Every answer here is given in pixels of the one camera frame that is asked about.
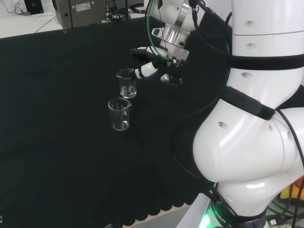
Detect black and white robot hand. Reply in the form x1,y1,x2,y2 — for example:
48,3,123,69
130,46,185,86

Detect clear glass beaker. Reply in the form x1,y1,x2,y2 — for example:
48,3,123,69
108,97,133,132
115,68,138,99

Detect grey metal cabinet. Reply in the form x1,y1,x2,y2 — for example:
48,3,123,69
52,0,109,30

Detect black bench cloth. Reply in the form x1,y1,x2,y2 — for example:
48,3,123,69
0,10,238,226

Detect black computer tower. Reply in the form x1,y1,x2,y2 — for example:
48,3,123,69
24,0,44,14

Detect green cable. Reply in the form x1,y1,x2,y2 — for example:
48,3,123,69
145,0,173,63

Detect tangled black cables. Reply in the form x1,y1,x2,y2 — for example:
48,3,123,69
105,0,146,23

